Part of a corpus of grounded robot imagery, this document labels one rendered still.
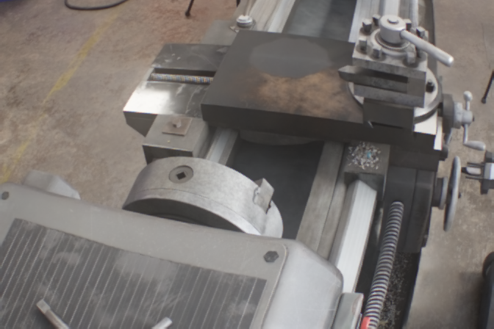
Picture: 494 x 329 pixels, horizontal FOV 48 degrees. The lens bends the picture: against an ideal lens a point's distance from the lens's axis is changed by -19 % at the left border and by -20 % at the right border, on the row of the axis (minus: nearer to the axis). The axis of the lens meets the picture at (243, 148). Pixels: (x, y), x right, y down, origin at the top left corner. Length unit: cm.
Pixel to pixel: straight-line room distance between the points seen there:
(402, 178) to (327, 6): 93
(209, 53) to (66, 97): 163
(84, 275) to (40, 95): 275
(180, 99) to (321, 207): 46
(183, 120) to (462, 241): 130
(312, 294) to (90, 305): 25
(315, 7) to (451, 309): 122
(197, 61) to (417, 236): 75
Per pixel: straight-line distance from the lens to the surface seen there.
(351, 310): 72
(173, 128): 155
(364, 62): 129
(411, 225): 162
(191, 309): 66
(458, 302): 227
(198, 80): 170
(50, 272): 73
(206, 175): 96
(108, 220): 76
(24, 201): 83
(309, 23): 216
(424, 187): 151
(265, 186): 100
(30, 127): 322
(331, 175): 146
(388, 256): 144
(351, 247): 132
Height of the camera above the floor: 189
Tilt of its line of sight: 43 degrees down
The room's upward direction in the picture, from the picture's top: 7 degrees counter-clockwise
